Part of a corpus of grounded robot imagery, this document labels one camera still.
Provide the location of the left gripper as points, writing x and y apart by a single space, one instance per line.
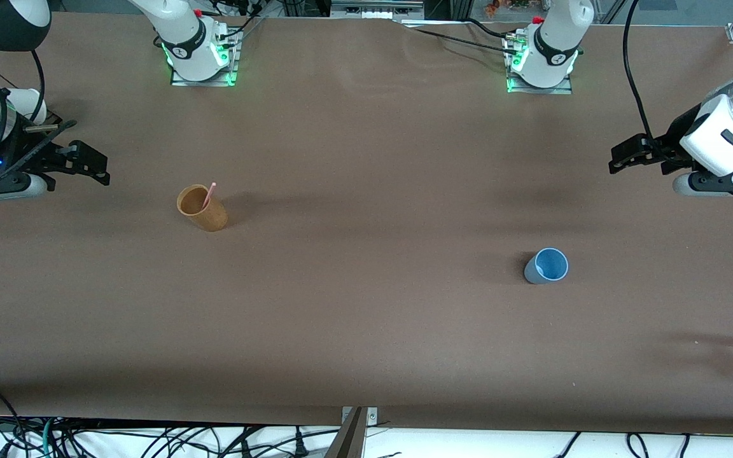
673 147

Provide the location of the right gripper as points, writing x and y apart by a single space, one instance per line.
21 151

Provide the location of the pink chopstick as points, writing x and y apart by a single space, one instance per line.
210 194

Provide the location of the blue cup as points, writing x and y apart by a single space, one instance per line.
548 266

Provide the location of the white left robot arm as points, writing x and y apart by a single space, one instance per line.
554 44

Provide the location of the brown wooden cup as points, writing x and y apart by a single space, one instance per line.
210 216

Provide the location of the white mug with face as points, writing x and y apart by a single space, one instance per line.
26 102

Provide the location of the orange background object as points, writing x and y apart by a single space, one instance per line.
492 7

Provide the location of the grey power strip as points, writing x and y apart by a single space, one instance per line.
376 9

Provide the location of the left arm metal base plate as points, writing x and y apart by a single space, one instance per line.
557 90

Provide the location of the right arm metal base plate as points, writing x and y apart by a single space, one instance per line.
207 83

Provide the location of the metal table bracket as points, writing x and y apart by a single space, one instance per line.
373 416

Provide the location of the grey camera post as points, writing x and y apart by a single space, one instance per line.
347 442

